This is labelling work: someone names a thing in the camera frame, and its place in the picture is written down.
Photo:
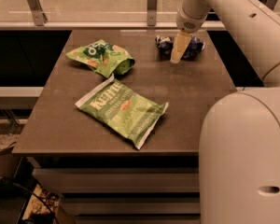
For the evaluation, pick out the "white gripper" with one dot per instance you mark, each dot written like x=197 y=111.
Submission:
x=187 y=22

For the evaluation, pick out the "blue chip bag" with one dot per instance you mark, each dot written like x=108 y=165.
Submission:
x=165 y=45

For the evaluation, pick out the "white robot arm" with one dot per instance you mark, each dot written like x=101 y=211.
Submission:
x=239 y=150

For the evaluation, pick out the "green crumpled snack bag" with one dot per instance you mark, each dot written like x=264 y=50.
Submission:
x=103 y=58

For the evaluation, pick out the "green Kettle jalapeno chip bag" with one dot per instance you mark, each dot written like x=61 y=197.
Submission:
x=123 y=110

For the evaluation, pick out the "grey drawer cabinet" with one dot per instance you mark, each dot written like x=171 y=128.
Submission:
x=101 y=176

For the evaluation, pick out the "black device lower left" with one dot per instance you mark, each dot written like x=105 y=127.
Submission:
x=10 y=183

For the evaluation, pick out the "middle metal railing post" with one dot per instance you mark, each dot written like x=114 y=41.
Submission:
x=152 y=12

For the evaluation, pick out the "left metal railing post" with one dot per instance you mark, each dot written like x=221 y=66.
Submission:
x=38 y=15

